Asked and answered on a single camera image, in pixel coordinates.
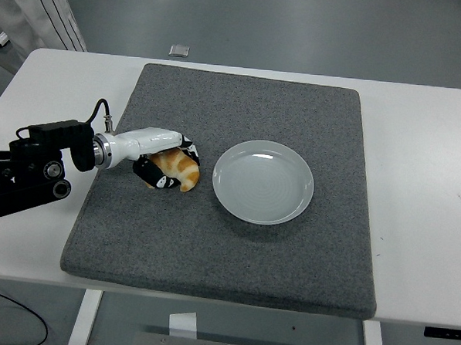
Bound grey felt table mat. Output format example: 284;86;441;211
57;58;389;322

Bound small silver floor cover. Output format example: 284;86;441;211
168;43;191;59

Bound person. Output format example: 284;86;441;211
0;0;90;54

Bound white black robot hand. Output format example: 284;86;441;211
107;124;203;193

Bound golden croissant bread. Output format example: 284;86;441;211
144;146;202;194

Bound white table leg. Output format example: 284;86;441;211
361;320;388;345
66;287;104;345

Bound black floor cable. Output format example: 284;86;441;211
0;286;51;345

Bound black table control panel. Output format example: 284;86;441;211
424;326;461;340

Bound light grey round plate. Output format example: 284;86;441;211
210;137;318;228

